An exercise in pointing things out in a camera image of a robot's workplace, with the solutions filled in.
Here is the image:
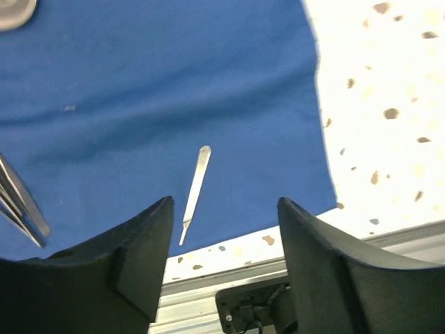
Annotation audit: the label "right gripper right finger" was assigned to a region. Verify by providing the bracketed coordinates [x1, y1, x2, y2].
[277, 198, 444, 333]

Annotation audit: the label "aluminium mounting rail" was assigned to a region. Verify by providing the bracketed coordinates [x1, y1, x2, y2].
[149, 221, 444, 333]

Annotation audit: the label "steel tweezers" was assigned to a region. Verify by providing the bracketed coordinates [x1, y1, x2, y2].
[1, 155, 51, 238]
[0, 180, 46, 248]

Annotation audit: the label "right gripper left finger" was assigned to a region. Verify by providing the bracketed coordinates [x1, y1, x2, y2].
[1, 196, 174, 333]

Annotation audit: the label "steel scalpel handle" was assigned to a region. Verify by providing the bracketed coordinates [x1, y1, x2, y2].
[179, 145, 211, 246]

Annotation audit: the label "stainless steel tray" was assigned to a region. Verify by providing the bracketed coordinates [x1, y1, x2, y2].
[0, 0, 38, 32]

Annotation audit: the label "blue surgical cloth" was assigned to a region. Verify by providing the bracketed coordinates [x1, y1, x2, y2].
[1, 1, 337, 260]

